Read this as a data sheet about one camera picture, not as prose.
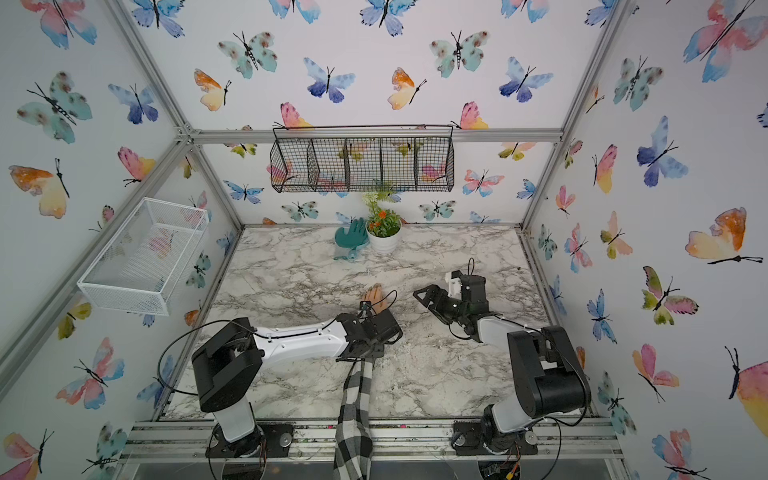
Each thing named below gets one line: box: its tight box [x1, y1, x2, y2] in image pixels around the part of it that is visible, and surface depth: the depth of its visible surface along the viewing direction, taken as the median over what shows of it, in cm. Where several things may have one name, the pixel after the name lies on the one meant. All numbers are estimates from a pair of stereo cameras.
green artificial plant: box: [362, 185, 401, 238], surface depth 106 cm
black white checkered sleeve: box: [333, 359, 375, 480], surface depth 69 cm
